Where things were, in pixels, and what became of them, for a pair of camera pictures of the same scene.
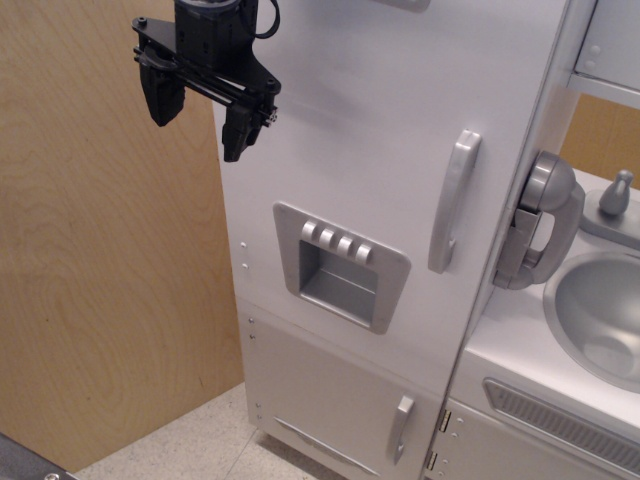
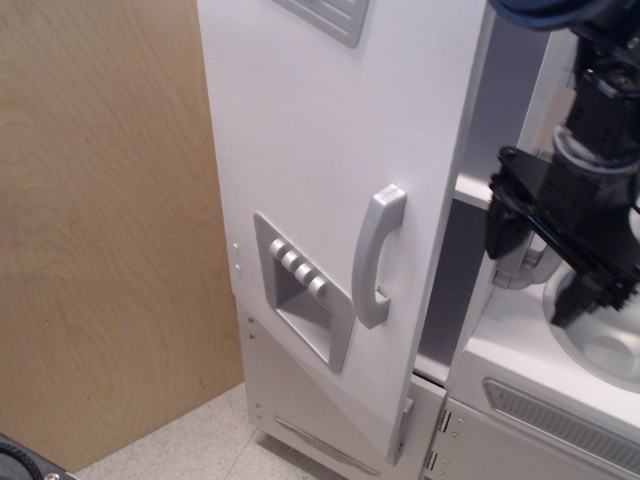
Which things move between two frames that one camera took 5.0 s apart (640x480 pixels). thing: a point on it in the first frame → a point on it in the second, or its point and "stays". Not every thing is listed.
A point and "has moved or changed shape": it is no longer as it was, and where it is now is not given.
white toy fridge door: (373, 211) has moved or changed shape
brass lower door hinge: (431, 461) stays
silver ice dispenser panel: (340, 270) → (305, 293)
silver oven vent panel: (566, 425) stays
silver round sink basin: (592, 305) stays
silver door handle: (459, 172) → (383, 216)
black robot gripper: (213, 47) → (581, 206)
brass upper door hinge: (444, 420) stays
